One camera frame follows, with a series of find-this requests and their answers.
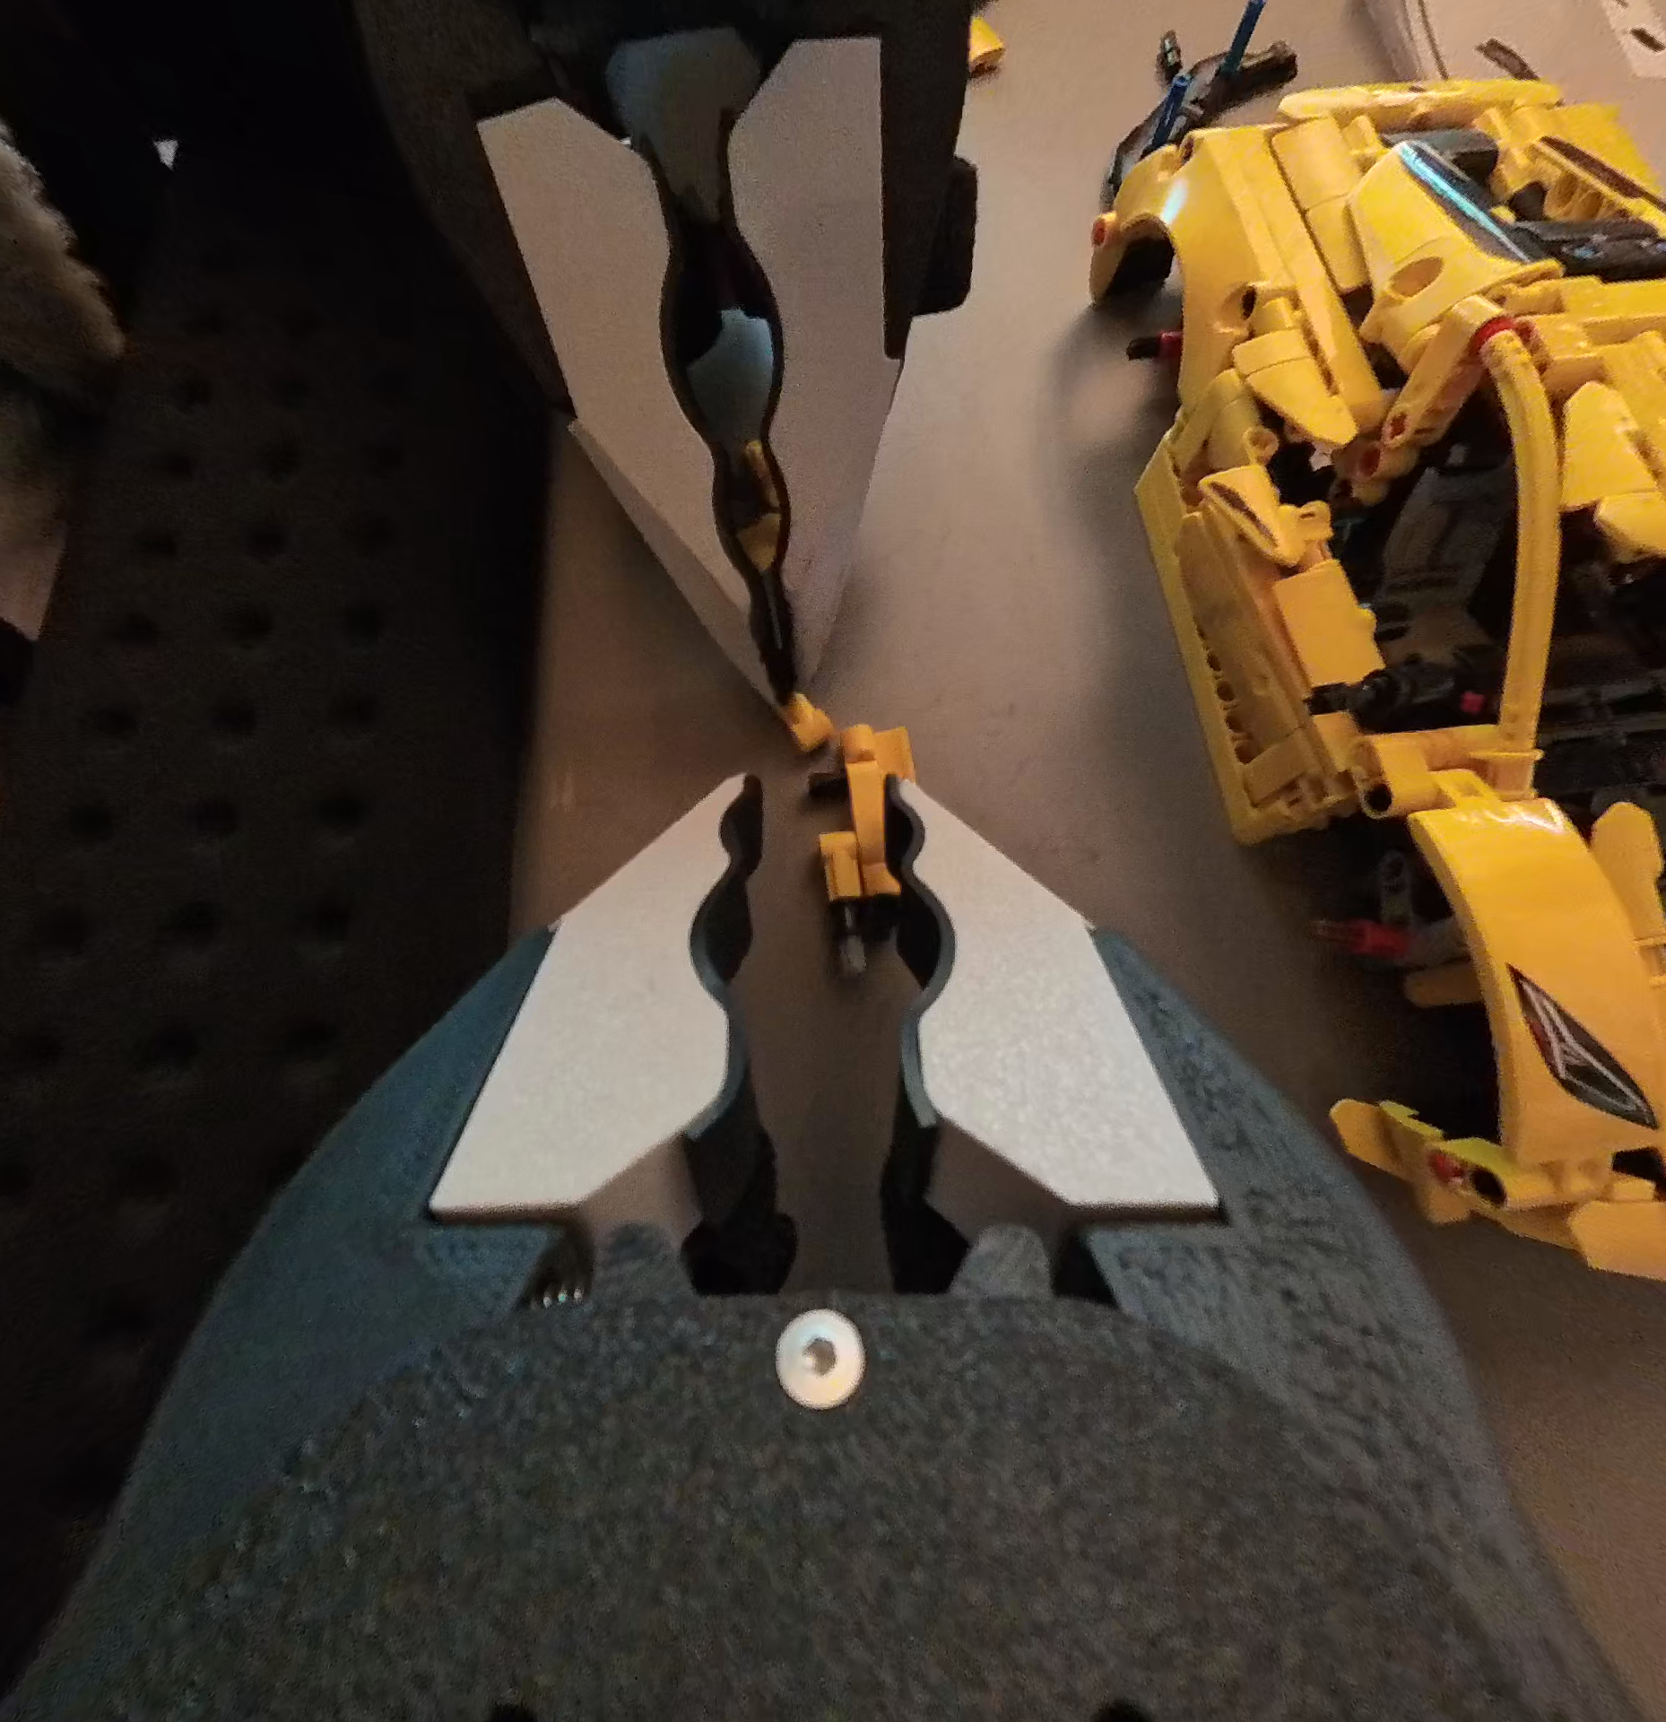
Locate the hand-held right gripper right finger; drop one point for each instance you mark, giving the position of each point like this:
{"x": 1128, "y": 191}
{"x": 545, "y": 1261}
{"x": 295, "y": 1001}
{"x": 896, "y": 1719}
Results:
{"x": 1057, "y": 1076}

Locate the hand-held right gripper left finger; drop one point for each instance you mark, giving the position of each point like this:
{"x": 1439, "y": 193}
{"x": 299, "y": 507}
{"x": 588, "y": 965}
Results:
{"x": 592, "y": 1064}

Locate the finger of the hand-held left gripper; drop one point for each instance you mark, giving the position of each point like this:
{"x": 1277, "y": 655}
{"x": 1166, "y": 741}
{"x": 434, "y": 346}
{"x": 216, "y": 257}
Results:
{"x": 821, "y": 269}
{"x": 606, "y": 336}

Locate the yellow brick beam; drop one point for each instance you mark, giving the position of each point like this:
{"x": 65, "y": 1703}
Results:
{"x": 864, "y": 820}

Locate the yellow connector with grey axle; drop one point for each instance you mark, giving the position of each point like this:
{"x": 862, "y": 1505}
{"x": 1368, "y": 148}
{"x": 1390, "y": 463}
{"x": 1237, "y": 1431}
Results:
{"x": 811, "y": 721}

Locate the grey desk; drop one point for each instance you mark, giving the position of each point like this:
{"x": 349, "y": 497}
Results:
{"x": 1049, "y": 606}

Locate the small yellow brick connector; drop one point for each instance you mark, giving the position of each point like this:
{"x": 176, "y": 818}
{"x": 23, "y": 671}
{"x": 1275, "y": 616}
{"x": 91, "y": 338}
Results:
{"x": 761, "y": 505}

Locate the scattered small brick pieces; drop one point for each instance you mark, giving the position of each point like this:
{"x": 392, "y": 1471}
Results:
{"x": 1211, "y": 74}

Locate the black perforated mat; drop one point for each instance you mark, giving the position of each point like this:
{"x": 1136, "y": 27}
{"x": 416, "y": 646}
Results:
{"x": 241, "y": 741}

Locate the yellow toy brick car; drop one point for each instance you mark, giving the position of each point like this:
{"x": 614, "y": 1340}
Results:
{"x": 1425, "y": 606}

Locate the grey instruction booklet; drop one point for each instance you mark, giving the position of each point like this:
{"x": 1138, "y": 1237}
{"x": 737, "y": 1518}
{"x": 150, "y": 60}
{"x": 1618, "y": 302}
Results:
{"x": 1521, "y": 35}

